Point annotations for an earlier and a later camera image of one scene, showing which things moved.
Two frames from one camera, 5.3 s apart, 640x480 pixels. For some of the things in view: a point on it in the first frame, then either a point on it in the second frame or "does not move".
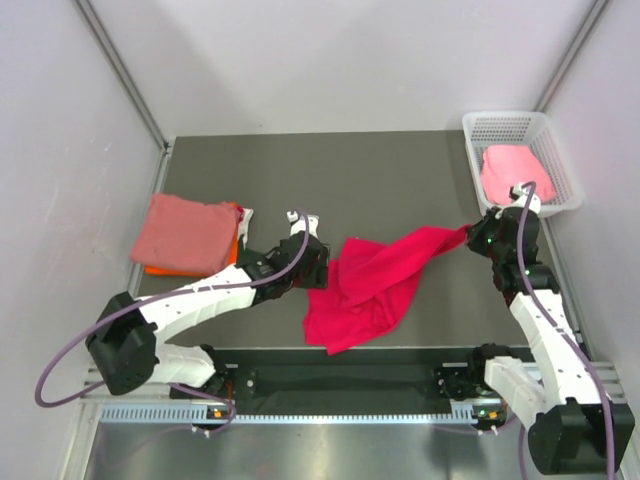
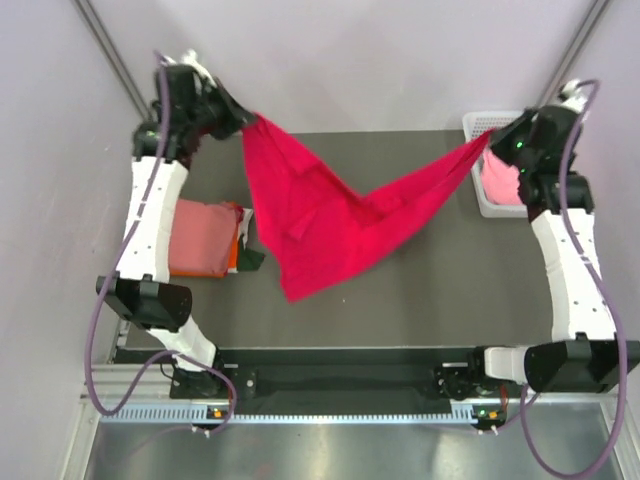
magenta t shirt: (371, 287) to (317, 228)
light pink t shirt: (505, 165) does not move
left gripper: (318, 275) to (234, 116)
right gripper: (492, 217) to (500, 137)
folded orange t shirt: (176, 272) does not move
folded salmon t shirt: (186, 234) does not move
